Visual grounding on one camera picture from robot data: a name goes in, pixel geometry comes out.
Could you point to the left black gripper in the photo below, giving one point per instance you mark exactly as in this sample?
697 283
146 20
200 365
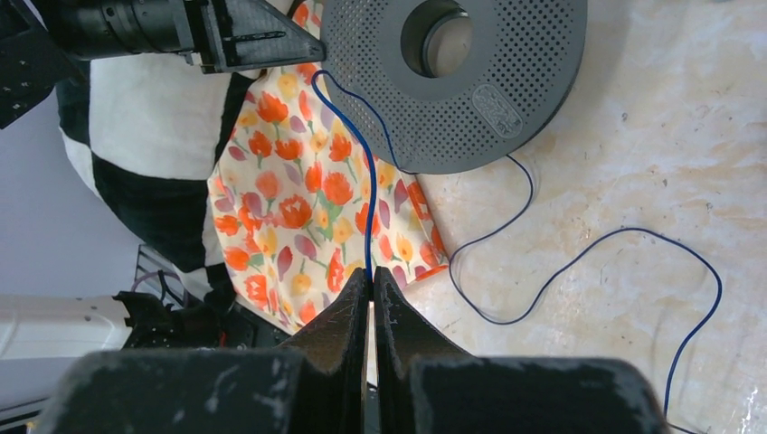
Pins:
42 42

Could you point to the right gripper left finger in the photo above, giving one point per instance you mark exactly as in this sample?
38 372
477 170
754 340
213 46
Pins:
327 384

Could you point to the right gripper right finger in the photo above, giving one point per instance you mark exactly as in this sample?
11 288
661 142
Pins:
407 345

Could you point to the dark grey cable spool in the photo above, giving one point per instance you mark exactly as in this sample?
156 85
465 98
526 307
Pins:
443 87

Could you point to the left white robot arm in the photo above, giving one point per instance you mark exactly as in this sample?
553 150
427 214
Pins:
47 327

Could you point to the black white checkered pillow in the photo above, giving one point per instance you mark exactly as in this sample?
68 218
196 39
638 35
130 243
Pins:
145 133

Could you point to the floral orange cloth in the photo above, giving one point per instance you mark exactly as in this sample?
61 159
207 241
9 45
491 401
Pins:
298 208

